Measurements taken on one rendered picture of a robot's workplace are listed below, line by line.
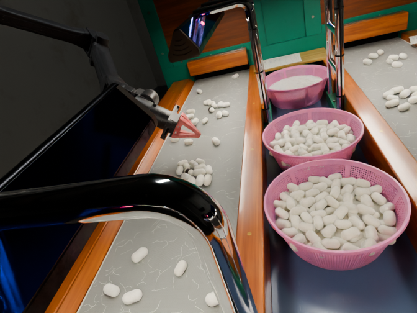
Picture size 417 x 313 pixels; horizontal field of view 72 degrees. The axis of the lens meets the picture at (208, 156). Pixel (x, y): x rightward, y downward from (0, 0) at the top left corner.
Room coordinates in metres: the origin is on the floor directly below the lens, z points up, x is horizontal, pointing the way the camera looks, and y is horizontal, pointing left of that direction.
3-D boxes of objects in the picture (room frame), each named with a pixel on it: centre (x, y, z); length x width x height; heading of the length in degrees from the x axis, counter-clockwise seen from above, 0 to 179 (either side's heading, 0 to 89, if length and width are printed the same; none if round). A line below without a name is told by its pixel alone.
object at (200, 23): (1.02, -0.11, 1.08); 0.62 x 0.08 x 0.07; 162
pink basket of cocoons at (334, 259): (0.42, -0.21, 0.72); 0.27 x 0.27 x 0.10
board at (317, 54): (1.31, -0.49, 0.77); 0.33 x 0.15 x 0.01; 72
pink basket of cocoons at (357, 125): (0.68, -0.29, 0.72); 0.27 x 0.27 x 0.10
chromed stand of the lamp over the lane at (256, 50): (1.00, -0.18, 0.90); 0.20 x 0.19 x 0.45; 162
